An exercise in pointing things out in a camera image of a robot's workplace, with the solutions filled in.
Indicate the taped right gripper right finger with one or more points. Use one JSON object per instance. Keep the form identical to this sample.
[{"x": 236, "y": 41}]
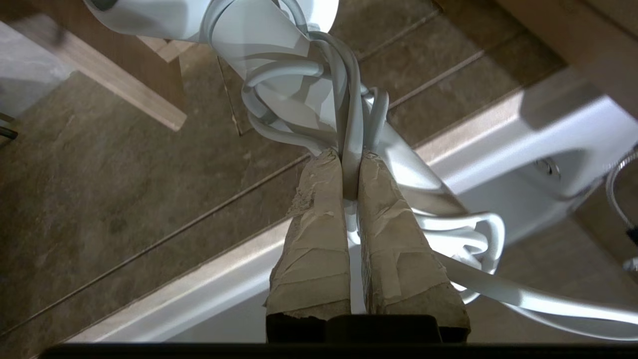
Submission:
[{"x": 398, "y": 259}]

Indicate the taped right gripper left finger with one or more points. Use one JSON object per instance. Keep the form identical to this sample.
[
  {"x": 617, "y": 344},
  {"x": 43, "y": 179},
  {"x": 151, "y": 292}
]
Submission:
[{"x": 314, "y": 259}]

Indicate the beige wooden drawer front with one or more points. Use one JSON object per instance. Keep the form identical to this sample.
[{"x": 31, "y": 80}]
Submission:
[{"x": 124, "y": 75}]

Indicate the chrome bathtub overflow cap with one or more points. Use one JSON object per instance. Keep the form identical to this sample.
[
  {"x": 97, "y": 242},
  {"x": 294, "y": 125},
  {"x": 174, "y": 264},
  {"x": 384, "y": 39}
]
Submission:
[{"x": 548, "y": 167}]

